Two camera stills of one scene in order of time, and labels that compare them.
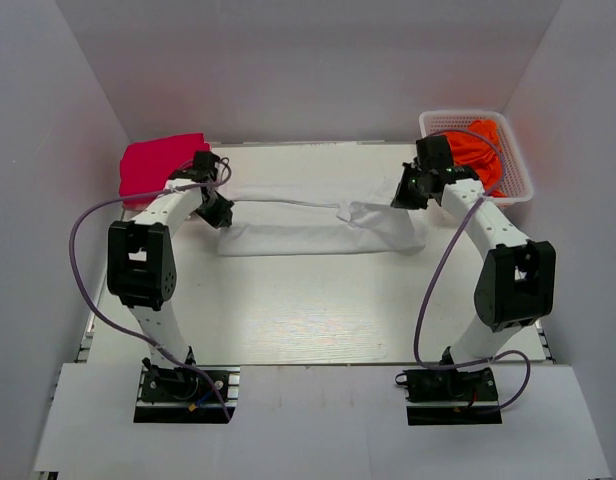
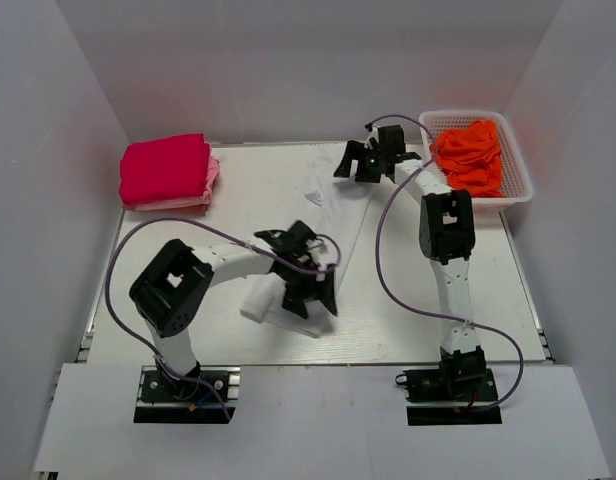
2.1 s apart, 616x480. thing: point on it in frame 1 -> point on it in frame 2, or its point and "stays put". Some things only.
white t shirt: (316, 214) -> (300, 288)
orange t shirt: (479, 148) stays put
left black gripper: (223, 217) -> (325, 291)
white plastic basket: (515, 180) stays put
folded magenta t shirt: (146, 166) stays put
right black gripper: (402, 198) -> (356, 151)
